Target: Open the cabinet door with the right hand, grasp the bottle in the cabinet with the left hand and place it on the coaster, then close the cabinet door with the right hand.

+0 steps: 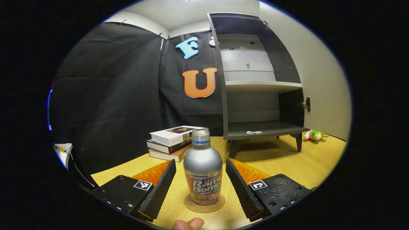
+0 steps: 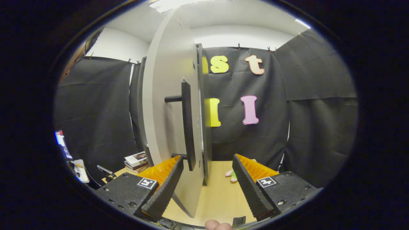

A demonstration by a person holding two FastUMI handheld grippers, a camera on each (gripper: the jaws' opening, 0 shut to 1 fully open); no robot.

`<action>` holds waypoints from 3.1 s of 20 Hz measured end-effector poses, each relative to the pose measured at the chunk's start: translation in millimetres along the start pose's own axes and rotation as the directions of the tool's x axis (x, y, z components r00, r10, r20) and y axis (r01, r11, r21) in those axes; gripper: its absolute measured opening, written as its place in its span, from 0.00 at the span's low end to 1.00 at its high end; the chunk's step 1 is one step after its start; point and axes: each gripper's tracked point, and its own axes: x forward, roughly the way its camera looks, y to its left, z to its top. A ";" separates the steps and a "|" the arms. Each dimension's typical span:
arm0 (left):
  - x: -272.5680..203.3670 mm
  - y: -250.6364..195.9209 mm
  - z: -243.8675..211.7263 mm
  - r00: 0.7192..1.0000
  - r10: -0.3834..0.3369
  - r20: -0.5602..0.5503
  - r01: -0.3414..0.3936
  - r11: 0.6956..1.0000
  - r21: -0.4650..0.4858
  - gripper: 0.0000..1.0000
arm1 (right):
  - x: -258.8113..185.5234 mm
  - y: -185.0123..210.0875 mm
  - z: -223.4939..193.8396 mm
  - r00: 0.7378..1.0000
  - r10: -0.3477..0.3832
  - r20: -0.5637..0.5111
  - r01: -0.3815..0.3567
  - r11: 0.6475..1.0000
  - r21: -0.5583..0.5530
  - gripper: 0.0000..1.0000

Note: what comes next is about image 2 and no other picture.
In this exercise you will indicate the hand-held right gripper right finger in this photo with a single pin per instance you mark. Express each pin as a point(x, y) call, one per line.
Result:
point(250, 191)

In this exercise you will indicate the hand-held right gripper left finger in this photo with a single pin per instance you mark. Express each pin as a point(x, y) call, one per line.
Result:
point(164, 191)

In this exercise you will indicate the beige cabinet door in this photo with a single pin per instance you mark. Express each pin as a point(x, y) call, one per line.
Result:
point(166, 127)

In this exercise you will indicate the pink and green plush toy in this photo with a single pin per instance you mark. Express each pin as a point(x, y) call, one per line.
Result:
point(233, 176)

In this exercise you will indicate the brown book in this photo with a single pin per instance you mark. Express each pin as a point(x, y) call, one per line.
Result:
point(139, 169)

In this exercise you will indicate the white photo cover book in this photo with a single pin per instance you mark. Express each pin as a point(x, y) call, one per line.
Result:
point(135, 158)

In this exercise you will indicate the dark metal object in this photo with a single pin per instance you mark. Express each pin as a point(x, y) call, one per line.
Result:
point(107, 172)

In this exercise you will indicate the white device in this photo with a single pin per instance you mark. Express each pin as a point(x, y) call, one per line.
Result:
point(80, 171)

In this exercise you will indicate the black backdrop cloth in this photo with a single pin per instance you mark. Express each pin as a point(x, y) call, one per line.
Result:
point(319, 127)

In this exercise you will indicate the brown wooden panel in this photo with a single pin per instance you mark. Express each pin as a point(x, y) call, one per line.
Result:
point(83, 51)

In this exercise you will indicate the long ceiling light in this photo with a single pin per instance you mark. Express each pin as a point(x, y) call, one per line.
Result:
point(179, 4)

